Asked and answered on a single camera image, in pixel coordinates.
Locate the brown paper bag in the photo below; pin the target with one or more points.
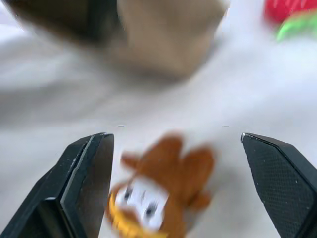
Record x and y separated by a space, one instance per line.
138 34

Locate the red and green plush toy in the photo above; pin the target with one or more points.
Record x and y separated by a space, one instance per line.
291 15

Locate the brown plush toy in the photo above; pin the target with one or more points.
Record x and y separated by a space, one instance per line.
171 183

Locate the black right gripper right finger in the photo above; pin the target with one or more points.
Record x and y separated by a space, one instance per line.
280 183

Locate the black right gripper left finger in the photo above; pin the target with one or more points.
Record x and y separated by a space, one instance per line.
74 188

